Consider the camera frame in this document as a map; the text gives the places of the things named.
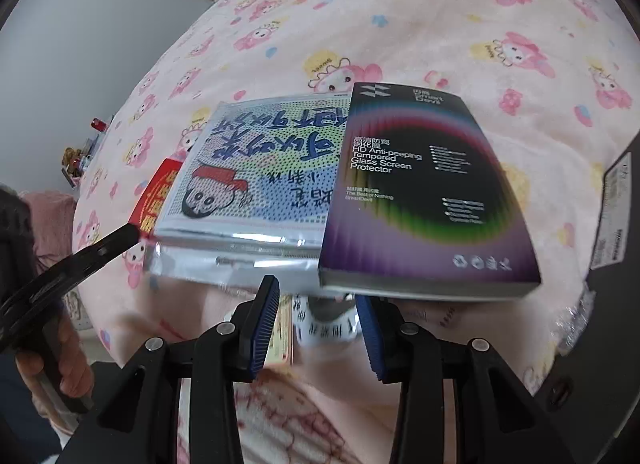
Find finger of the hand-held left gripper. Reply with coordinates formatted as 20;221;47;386
30;223;142;295

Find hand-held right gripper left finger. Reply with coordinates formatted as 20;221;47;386
57;275;281;464

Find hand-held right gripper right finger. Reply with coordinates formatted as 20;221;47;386
354;294;583;464

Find yellow packet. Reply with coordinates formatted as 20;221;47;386
265;294;296;367

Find white black-printed wrapper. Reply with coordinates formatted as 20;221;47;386
292;294;363;351

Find cartoon printed silver packet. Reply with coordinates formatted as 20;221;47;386
142;90;353;290

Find black screen protector box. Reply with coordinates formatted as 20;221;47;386
318;82;542;301

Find black cardboard container box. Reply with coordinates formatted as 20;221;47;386
525;137;640;464

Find person's left hand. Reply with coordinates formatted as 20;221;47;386
15;311;96;412

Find pink fuzzy cloth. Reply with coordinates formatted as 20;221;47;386
22;191;78;270

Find red paper packet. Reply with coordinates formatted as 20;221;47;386
127;157;183;240

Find small toy figures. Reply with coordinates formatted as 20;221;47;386
61;145;95;181

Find pale pink red-printed cloth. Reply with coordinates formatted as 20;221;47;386
165;279;566;464

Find clear bubble wrap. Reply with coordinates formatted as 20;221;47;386
555;284;597;356

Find pink cartoon printed blanket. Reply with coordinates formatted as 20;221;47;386
70;0;640;395

